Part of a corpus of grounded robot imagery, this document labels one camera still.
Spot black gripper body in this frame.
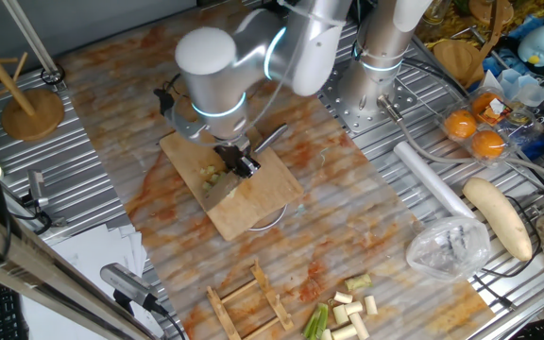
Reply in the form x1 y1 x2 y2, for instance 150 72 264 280
214 144 250 167

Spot white scallion stalk piece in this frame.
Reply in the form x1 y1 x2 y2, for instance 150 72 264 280
199 164 229 193

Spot steel cleaver knife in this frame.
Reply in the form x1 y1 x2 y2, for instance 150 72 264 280
203 123 290 213

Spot wooden cutting board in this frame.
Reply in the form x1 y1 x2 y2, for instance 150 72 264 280
159 129 305 242

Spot orange marble pattern mat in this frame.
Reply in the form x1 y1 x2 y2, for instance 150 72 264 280
58 7 497 340

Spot wooden knife rack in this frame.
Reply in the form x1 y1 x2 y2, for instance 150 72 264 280
205 258 296 340

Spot pale green scallion piece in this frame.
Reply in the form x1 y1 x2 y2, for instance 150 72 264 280
344 273 374 292

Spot white paper stack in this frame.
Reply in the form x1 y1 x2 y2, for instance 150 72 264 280
20 223 172 340

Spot green scallion leaf bunch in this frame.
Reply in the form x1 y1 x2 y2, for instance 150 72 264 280
302 302 331 340

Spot white plastic wrap roll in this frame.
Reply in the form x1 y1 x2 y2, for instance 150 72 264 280
393 140 478 221

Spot wooden stand with round base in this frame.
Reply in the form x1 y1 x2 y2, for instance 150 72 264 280
0 0 67 143

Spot clear plastic bag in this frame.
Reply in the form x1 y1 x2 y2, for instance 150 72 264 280
405 215 492 283

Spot orange fruit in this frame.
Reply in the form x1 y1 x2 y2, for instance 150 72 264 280
470 92 503 120
470 129 506 161
443 109 478 141

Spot wooden disc holder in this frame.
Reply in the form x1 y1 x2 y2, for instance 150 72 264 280
432 0 515 90

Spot white daikon radish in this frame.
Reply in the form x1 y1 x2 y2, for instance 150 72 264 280
462 177 534 263

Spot clear plastic fruit container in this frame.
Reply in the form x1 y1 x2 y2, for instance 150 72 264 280
438 86 536 167

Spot clear plastic cups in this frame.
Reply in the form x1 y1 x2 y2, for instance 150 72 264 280
482 68 544 109

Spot light blue plush toy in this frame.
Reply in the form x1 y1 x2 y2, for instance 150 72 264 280
517 24 544 67

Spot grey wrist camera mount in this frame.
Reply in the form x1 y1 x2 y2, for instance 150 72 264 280
165 101 208 143

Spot black round cable plug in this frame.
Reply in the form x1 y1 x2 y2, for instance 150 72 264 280
153 87 176 117

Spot grey hose with metal connector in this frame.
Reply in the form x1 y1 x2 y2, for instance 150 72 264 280
377 93 544 188

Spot silver camera with black mount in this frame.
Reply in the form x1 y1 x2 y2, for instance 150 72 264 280
99 263 161 314

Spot black camera cable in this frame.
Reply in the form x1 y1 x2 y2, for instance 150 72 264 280
151 301 188 340

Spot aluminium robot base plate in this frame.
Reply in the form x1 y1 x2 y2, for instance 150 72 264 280
321 65 419 135

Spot small silver camera on clamp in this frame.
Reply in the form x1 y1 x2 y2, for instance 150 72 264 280
25 168 52 210

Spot aluminium frame beam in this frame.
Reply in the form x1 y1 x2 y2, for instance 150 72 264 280
0 200 160 340

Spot white stand leg with ring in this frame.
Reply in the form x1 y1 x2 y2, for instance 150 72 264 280
0 0 67 87

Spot thin black cable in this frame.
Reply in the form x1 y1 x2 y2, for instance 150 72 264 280
470 195 543 311

